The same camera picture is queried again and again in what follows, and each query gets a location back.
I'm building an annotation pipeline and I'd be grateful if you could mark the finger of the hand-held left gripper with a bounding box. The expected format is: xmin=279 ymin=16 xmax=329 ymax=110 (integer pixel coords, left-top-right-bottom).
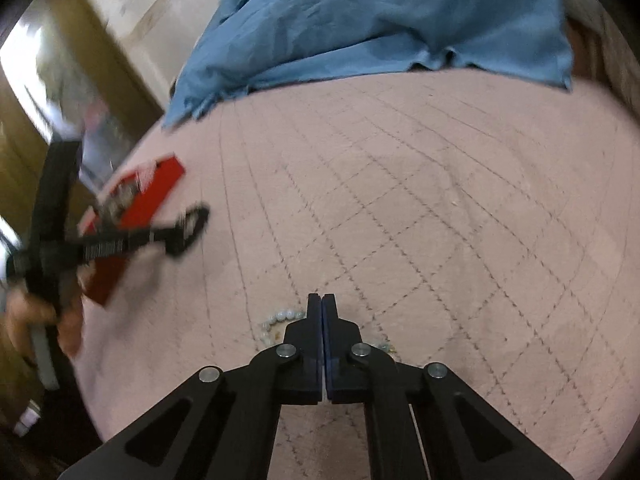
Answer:
xmin=25 ymin=137 xmax=86 ymax=266
xmin=75 ymin=203 xmax=211 ymax=261

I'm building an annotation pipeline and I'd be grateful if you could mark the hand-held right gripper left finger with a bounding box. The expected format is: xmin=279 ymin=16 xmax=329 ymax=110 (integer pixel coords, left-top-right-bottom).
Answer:
xmin=57 ymin=292 xmax=325 ymax=480

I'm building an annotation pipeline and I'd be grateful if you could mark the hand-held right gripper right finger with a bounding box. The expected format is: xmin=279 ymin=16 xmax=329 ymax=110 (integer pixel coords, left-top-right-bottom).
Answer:
xmin=322 ymin=292 xmax=576 ymax=480

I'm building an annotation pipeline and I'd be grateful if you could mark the red plastic tray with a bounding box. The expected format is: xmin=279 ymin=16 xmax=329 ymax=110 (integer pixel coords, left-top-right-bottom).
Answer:
xmin=77 ymin=155 xmax=187 ymax=307

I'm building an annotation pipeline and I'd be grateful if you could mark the pearl bracelet with green bead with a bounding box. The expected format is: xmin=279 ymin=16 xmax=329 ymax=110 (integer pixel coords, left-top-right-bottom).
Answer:
xmin=257 ymin=308 xmax=401 ymax=361

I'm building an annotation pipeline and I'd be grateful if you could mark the person's left hand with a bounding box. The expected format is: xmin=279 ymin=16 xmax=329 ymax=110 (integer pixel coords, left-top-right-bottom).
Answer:
xmin=0 ymin=287 xmax=83 ymax=361

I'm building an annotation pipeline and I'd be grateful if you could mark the wooden cabinet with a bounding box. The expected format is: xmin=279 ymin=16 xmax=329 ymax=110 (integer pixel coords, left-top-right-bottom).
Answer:
xmin=0 ymin=0 xmax=166 ymax=221

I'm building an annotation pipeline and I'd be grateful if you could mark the pink quilted bedspread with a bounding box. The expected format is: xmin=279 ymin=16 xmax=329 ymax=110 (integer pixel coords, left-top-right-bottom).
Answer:
xmin=70 ymin=67 xmax=640 ymax=480

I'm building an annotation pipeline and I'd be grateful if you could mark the blue cloth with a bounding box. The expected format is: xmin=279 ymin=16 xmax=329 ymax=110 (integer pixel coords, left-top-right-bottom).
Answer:
xmin=161 ymin=0 xmax=575 ymax=133

